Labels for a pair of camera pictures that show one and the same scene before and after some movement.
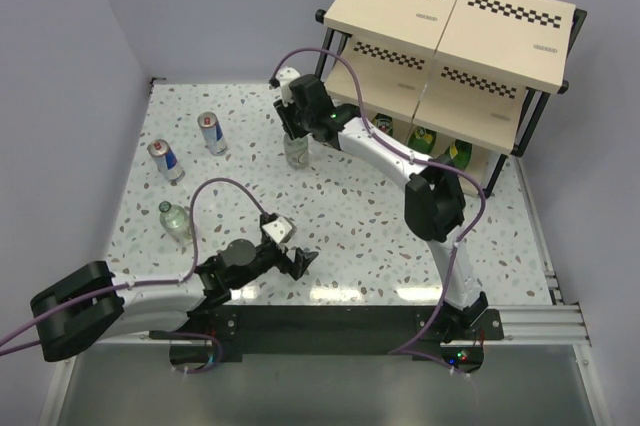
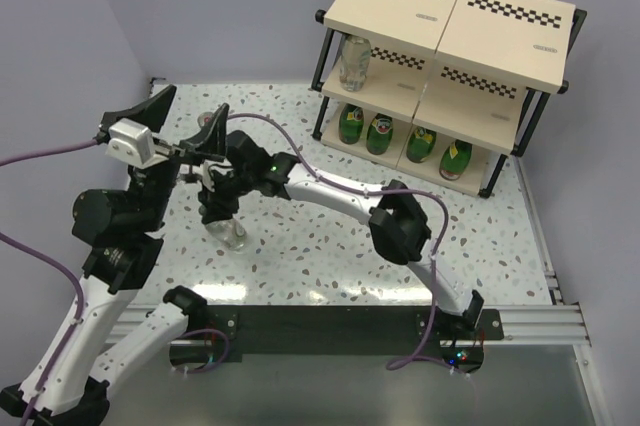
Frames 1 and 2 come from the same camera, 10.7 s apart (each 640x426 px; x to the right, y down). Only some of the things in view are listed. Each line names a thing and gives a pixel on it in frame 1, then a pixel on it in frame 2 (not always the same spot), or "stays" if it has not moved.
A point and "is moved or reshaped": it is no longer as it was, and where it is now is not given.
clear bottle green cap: x=175 y=221 → x=229 y=233
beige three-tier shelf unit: x=460 y=71 stays
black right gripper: x=284 y=114 → x=215 y=205
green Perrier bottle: x=456 y=155 stays
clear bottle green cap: x=296 y=151 is moved or reshaped
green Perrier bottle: x=422 y=140 stays
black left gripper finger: x=301 y=263 → x=211 y=138
